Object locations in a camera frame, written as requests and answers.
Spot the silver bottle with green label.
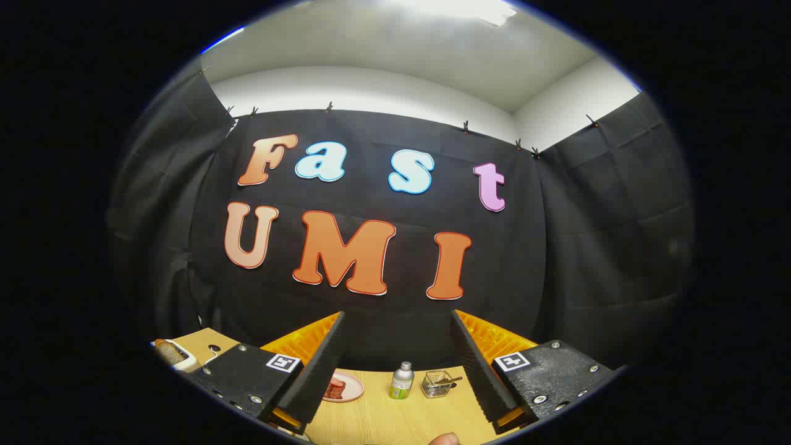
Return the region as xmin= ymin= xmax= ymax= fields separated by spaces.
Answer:
xmin=389 ymin=362 xmax=415 ymax=400

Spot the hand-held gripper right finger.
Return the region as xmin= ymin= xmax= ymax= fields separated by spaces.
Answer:
xmin=450 ymin=309 xmax=619 ymax=435

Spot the ceiling light panel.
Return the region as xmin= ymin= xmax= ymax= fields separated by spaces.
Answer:
xmin=395 ymin=0 xmax=518 ymax=27

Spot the metal wire basket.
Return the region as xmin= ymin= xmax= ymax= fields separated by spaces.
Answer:
xmin=421 ymin=370 xmax=455 ymax=399

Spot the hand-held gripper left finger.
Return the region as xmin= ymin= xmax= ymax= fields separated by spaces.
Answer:
xmin=188 ymin=311 xmax=347 ymax=435

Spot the plain white bread slice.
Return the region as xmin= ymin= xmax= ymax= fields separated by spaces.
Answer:
xmin=154 ymin=339 xmax=186 ymax=365

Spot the white toaster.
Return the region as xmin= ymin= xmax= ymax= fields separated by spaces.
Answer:
xmin=152 ymin=339 xmax=202 ymax=374

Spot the pink plate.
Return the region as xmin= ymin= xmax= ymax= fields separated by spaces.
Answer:
xmin=321 ymin=371 xmax=365 ymax=404

